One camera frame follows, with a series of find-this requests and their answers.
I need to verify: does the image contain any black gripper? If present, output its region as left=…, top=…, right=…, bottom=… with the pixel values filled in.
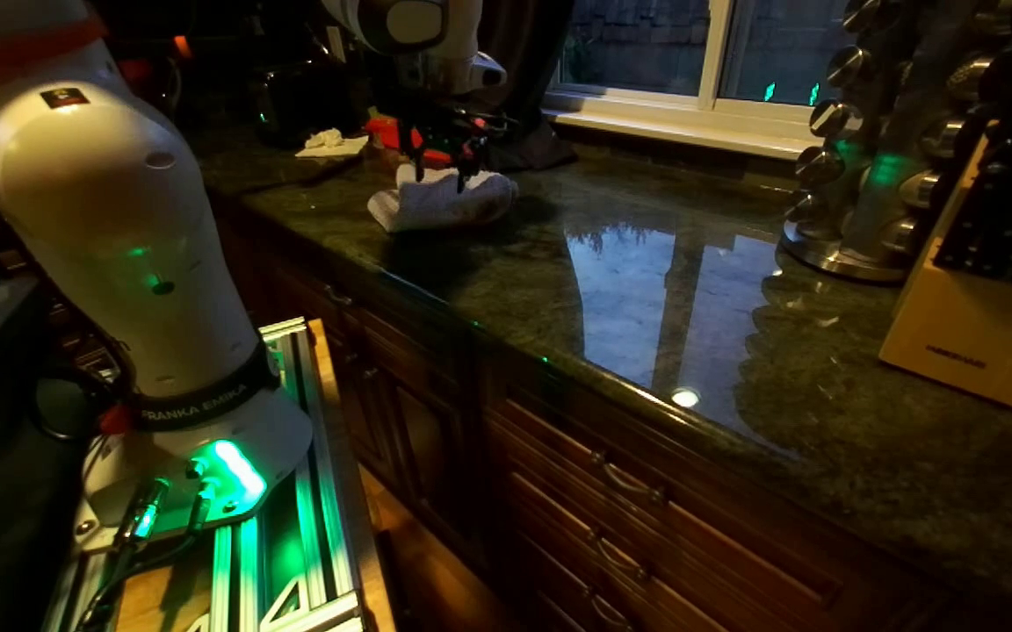
left=394, top=85, right=498, bottom=201

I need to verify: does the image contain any white cloth napkin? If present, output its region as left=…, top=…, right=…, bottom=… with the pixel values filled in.
left=365, top=162, right=523, bottom=237

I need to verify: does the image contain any bowl with red lid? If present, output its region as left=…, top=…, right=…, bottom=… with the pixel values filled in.
left=363, top=114, right=462, bottom=176

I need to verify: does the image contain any dark hanging cloth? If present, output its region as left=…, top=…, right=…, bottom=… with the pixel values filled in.
left=475, top=0, right=587, bottom=171

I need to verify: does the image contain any dark countertop appliance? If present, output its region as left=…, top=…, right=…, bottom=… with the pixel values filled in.
left=245, top=38, right=371, bottom=156

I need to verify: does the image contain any dark wooden kitchen cabinet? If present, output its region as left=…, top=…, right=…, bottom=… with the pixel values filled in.
left=192, top=190, right=1012, bottom=632

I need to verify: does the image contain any red round button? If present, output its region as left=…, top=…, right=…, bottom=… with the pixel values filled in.
left=96, top=400, right=137, bottom=442

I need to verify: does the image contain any metal rotating spice rack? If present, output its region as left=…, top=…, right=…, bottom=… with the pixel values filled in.
left=776, top=0, right=1009, bottom=290

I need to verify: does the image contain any wooden knife block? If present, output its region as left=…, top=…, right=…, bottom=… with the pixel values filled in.
left=874, top=114, right=1012, bottom=410

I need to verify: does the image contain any metal drawer handle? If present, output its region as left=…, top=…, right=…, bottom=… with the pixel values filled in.
left=595, top=456, right=672, bottom=507
left=591, top=533, right=654, bottom=587

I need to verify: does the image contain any aluminium profile robot base frame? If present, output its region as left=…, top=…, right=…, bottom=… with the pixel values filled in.
left=40, top=313, right=400, bottom=632

